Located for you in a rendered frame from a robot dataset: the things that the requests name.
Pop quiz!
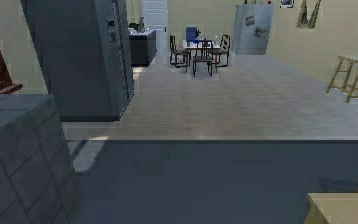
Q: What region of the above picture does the dark wooden dining chair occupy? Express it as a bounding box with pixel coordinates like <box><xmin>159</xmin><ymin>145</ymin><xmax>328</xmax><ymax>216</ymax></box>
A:
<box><xmin>210</xmin><ymin>34</ymin><xmax>232</xmax><ymax>68</ymax></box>
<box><xmin>192</xmin><ymin>39</ymin><xmax>215</xmax><ymax>78</ymax></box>
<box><xmin>169</xmin><ymin>34</ymin><xmax>192</xmax><ymax>69</ymax></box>

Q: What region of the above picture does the white dining table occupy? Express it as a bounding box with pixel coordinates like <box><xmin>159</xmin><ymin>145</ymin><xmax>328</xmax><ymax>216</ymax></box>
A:
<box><xmin>182</xmin><ymin>39</ymin><xmax>221</xmax><ymax>74</ymax></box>

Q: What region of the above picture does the dark kitchen counter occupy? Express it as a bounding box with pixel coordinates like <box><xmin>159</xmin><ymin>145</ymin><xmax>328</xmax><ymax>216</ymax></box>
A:
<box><xmin>128</xmin><ymin>22</ymin><xmax>158</xmax><ymax>68</ymax></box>

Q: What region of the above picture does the blue box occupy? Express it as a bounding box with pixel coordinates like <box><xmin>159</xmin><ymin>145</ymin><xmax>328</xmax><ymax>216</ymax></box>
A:
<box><xmin>185</xmin><ymin>26</ymin><xmax>201</xmax><ymax>43</ymax></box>

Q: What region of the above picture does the white room door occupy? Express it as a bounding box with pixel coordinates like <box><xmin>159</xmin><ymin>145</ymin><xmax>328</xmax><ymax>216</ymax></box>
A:
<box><xmin>140</xmin><ymin>0</ymin><xmax>170</xmax><ymax>53</ymax></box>

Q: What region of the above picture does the grey fridge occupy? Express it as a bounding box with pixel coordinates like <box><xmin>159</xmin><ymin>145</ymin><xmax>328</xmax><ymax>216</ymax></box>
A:
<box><xmin>232</xmin><ymin>3</ymin><xmax>275</xmax><ymax>56</ymax></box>

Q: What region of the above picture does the tall dark grey cupboard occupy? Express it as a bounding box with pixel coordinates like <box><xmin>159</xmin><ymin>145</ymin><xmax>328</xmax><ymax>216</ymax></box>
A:
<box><xmin>19</xmin><ymin>0</ymin><xmax>136</xmax><ymax>123</ymax></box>

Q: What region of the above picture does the grey tiled cabinet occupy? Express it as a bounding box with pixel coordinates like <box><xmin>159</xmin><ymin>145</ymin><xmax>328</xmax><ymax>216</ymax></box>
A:
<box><xmin>0</xmin><ymin>93</ymin><xmax>83</xmax><ymax>224</ymax></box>

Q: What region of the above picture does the pale wooden table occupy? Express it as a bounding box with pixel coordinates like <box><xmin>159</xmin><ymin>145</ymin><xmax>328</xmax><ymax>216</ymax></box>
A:
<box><xmin>303</xmin><ymin>192</ymin><xmax>358</xmax><ymax>224</ymax></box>

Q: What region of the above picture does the wooden framed wall picture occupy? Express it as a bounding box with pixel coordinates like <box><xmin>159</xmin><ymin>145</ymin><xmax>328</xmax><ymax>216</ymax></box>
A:
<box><xmin>295</xmin><ymin>0</ymin><xmax>322</xmax><ymax>30</ymax></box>

